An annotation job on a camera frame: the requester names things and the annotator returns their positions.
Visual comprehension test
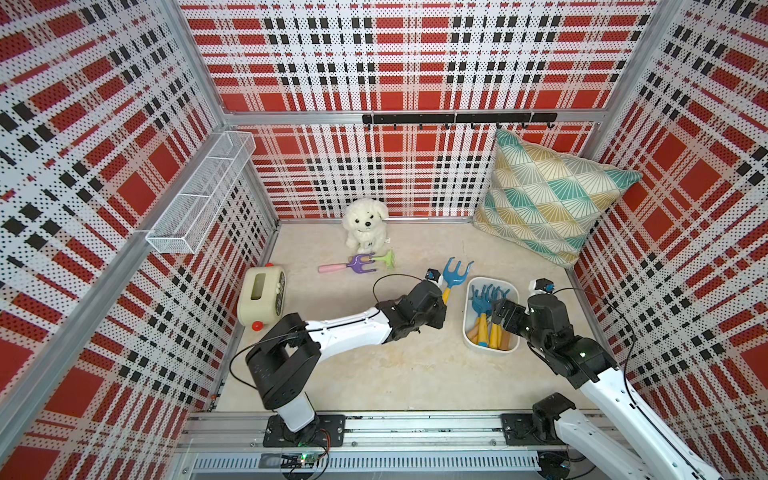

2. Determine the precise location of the white plastic storage box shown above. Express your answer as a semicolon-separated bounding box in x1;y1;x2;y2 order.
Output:
462;276;521;357

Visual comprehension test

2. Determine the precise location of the dark green rake wooden handle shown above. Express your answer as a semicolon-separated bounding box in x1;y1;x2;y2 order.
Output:
467;318;480;344

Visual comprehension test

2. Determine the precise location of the light green rake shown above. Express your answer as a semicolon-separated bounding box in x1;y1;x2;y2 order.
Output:
370;250;395;270

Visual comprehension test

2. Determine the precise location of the purple rake pink handle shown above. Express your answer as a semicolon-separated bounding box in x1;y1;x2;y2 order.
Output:
317;254;376;274

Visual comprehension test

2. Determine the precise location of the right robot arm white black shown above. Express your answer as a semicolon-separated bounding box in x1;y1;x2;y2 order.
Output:
492;293;722;479

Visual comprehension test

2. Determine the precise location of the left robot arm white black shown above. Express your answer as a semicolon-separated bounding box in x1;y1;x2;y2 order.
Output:
245;279;447;434

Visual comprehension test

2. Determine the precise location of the white plush dog toy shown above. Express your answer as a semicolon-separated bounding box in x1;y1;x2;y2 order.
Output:
342;198;390;254

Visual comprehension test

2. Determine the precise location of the teal yellow patterned pillow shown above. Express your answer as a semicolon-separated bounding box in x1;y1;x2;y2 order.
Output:
472;129;642;269

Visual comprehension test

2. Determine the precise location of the cream retro toaster toy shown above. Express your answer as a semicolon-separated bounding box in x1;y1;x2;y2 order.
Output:
237;265;286;331

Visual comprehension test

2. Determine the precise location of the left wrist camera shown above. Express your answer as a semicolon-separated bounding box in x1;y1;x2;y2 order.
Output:
424;268;442;288

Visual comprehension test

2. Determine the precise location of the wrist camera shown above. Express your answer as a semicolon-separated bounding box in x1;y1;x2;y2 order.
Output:
529;278;555;296
424;268;442;288

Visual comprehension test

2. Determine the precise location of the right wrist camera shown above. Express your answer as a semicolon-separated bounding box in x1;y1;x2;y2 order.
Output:
529;278;555;296

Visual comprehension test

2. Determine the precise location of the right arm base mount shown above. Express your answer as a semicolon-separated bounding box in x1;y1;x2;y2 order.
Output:
501;393;576;446

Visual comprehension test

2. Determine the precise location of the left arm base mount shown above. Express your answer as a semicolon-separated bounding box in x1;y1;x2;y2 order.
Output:
262;414;347;448

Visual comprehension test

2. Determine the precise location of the black wall hook rail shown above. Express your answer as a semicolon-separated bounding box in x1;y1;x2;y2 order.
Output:
362;112;558;126

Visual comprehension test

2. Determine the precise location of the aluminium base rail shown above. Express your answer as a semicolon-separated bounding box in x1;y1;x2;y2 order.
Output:
173;410;679;475

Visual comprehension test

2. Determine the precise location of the white wire mesh shelf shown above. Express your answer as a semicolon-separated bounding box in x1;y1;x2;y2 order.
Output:
146;131;255;254

